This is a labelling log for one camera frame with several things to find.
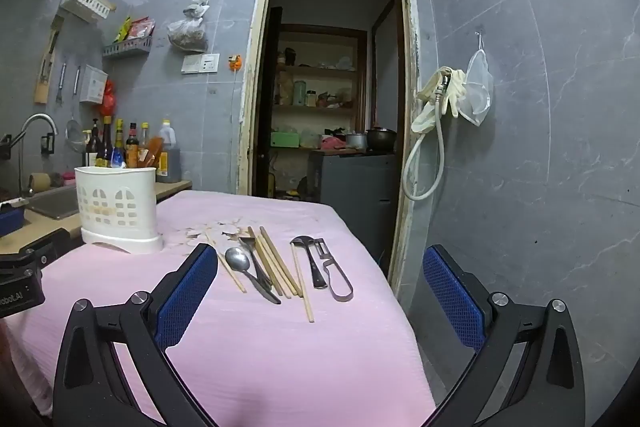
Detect pale wooden chopstick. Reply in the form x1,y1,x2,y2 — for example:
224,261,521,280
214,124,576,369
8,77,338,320
203,230,247,294

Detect brown bamboo chopstick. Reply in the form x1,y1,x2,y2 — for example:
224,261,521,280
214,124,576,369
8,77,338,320
259,227,303,297
248,228,292,299

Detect steel sink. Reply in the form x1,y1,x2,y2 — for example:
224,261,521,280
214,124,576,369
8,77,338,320
27,185,79,220

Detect chrome faucet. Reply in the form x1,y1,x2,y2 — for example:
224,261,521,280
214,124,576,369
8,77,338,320
1,113,58,161

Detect dark sauce bottle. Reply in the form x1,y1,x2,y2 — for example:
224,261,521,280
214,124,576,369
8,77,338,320
96,116,113,167

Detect orange snack bag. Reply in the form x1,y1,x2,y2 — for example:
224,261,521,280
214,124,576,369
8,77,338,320
138,135,164,168

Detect large soy sauce jug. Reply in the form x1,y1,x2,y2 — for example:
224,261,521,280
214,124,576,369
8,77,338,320
156,119,181,183

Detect steel spoon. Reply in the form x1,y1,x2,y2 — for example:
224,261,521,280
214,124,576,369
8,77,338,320
224,247,281,305

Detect pink floral tablecloth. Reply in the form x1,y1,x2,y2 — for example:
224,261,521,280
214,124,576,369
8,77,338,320
3,191,435,426

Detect small black ladle spoon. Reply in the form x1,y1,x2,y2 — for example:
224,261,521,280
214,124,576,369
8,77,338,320
291,235,328,289

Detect dark cabinet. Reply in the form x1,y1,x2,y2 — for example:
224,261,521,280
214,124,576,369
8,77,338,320
307,150,399,262

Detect cream rubber gloves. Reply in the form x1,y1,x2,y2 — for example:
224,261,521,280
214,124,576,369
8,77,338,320
411,66,466,134

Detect hanging plastic bag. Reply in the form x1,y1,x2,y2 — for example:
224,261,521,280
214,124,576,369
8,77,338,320
167,0,210,53

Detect black pot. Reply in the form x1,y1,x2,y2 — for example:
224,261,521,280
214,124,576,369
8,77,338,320
367,127,397,155

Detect green box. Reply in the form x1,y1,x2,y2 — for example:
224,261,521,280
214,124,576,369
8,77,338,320
270,131,299,148

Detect mesh strainer bag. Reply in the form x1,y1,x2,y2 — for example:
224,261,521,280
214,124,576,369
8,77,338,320
458,30,495,127

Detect wooden shelf unit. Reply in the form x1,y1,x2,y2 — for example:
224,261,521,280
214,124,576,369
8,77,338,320
268,23,368,199

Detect dark handled fork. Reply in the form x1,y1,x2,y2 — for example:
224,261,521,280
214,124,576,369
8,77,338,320
239,236,272,291

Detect grey wall shelf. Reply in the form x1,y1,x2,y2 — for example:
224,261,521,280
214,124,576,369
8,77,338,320
102,36,153,58

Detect wall switch panel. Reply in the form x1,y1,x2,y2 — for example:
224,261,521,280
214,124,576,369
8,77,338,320
181,53,219,75

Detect white wall basket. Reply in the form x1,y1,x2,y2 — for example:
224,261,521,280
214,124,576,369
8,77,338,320
58,0,111,23

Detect white hose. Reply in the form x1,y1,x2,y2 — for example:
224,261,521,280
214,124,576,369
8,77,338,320
402,70,449,202

